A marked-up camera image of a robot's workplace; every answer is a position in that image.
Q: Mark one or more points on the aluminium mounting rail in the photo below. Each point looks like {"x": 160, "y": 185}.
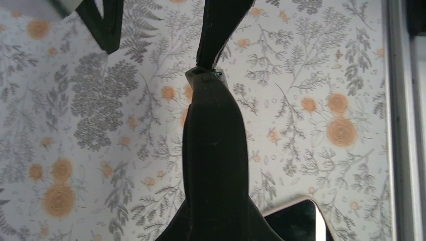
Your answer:
{"x": 407, "y": 115}

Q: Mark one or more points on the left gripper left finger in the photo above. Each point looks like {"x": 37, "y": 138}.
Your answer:
{"x": 179, "y": 228}

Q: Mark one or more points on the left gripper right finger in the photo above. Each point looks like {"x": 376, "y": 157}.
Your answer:
{"x": 259, "y": 229}

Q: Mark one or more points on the phone with beige case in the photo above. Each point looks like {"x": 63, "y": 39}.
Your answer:
{"x": 300, "y": 219}

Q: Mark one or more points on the floral patterned table mat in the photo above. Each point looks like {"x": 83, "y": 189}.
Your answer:
{"x": 91, "y": 143}

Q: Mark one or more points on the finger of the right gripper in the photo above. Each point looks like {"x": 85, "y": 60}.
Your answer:
{"x": 106, "y": 28}
{"x": 220, "y": 19}

